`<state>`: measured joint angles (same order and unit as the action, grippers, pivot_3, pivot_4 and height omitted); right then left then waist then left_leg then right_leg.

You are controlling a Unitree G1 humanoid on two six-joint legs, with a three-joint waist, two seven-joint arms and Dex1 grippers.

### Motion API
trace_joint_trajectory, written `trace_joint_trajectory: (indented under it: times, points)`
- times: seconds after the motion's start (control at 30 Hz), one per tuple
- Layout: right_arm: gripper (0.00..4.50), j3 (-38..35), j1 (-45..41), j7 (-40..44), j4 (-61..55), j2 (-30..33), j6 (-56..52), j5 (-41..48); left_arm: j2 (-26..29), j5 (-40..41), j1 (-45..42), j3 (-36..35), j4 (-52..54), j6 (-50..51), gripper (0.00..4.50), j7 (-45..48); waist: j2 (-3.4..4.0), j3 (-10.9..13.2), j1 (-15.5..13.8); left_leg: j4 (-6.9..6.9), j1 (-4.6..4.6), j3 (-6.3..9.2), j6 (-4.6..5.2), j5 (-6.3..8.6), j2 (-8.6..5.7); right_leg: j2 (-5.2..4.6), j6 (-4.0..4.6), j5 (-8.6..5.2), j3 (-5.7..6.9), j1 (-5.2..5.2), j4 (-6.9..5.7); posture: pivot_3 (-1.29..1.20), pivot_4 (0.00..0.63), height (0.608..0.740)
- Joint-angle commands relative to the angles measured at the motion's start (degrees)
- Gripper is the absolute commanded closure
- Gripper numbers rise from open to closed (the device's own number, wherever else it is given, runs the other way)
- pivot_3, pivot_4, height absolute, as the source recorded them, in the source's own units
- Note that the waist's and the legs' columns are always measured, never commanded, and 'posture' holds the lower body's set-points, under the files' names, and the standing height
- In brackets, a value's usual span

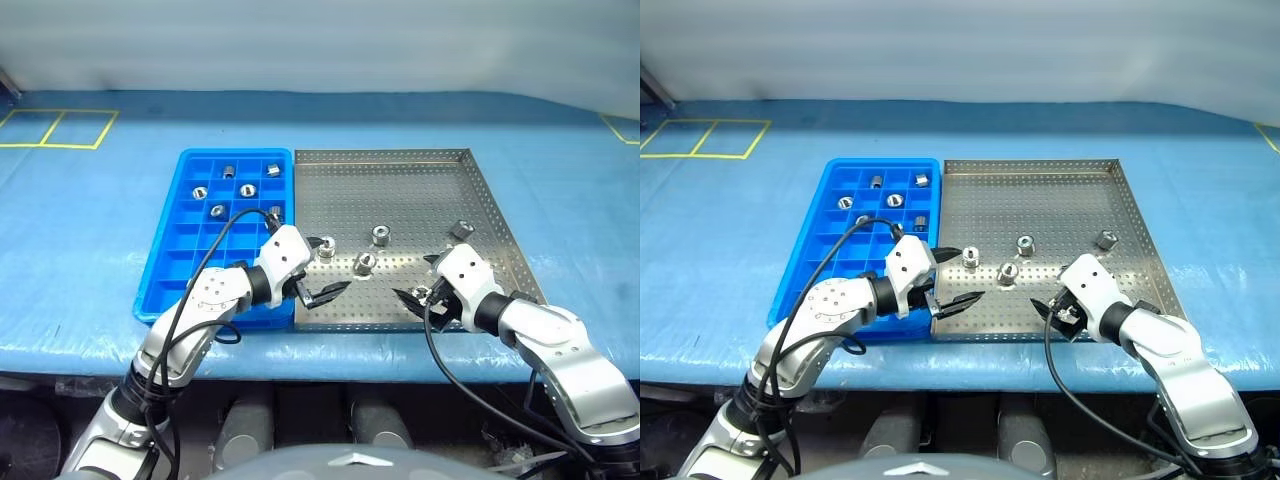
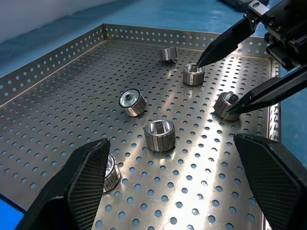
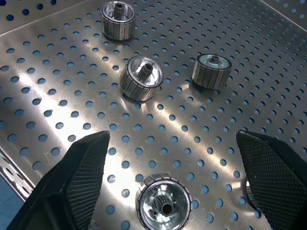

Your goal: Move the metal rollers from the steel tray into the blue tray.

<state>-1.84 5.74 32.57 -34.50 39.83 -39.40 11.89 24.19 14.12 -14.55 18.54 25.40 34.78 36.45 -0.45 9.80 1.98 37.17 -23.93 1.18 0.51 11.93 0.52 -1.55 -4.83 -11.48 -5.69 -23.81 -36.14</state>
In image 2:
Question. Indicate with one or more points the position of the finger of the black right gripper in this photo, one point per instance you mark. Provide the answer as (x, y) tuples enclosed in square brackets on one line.
[(227, 43), (268, 94)]

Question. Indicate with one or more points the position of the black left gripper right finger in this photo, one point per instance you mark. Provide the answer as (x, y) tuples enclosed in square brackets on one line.
[(275, 182)]

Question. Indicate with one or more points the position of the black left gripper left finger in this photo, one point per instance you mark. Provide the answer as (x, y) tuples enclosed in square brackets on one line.
[(72, 191)]

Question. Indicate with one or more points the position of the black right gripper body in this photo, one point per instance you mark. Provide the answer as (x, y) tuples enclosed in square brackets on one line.
[(287, 28)]

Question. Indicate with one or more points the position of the metal nut on metal tray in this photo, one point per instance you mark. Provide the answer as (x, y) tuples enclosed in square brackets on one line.
[(169, 54)]

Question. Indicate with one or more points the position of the perforated metal tray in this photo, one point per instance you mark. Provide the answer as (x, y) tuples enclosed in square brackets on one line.
[(72, 107)]

